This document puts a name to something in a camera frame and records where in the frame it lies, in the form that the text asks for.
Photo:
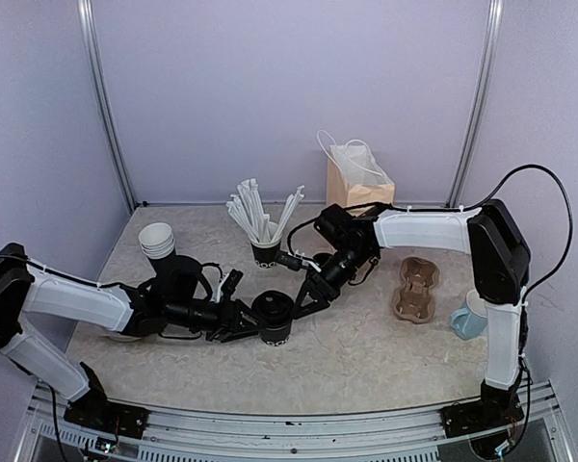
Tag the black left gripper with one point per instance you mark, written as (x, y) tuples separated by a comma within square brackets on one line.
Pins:
[(227, 327)]

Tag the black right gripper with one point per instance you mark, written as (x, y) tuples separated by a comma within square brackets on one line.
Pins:
[(322, 288)]

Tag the black plastic cup lid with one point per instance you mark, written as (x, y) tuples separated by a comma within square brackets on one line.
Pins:
[(273, 308)]

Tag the black paper coffee cup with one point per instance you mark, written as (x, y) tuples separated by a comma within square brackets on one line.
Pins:
[(276, 336)]

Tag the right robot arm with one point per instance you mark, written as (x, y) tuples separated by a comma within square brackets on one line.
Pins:
[(500, 259)]

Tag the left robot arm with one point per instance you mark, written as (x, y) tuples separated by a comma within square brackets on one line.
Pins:
[(28, 287)]

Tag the brown paper takeout bag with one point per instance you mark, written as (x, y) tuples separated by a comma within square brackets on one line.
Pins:
[(353, 174)]

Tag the stack of black lids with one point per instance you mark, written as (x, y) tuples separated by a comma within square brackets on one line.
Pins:
[(318, 257)]

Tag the black cup holding straws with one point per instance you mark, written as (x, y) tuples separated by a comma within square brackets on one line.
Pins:
[(264, 254)]

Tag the cardboard cup carrier tray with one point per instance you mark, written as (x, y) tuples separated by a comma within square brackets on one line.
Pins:
[(413, 300)]

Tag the stack of paper cups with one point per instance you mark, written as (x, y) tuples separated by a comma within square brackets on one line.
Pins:
[(158, 245)]

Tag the light blue ceramic mug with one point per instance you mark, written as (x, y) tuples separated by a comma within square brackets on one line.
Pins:
[(470, 320)]

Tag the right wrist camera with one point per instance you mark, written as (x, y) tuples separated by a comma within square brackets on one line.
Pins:
[(333, 224)]

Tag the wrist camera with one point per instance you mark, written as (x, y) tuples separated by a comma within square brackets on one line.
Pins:
[(333, 224), (181, 279)]

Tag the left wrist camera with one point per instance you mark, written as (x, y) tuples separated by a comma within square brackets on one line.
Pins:
[(181, 279)]

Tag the aluminium front rail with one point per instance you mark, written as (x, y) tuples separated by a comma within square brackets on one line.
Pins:
[(413, 434)]

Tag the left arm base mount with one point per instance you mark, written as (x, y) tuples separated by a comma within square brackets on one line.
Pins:
[(93, 410)]

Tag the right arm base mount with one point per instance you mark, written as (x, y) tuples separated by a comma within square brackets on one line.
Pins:
[(493, 408)]

